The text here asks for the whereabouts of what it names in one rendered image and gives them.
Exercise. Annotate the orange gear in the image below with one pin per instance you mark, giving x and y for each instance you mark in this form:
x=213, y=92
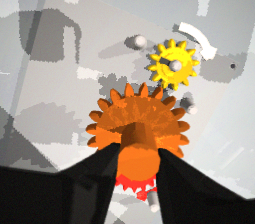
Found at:
x=141, y=123

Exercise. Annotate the yellow gear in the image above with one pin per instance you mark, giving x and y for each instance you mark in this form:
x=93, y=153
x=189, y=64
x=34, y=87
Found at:
x=163, y=60

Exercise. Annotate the red gear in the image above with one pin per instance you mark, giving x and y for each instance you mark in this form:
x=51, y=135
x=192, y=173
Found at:
x=134, y=184

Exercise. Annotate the white curved arrow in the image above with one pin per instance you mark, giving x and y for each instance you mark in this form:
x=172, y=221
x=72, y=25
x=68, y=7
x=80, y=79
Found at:
x=208, y=51

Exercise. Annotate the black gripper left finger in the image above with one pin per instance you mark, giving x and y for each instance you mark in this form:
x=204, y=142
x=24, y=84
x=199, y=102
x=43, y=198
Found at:
x=78, y=194

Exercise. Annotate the grey board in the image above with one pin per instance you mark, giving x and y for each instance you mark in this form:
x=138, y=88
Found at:
x=83, y=49

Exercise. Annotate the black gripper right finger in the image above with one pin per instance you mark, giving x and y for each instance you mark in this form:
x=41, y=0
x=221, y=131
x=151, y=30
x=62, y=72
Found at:
x=188, y=196

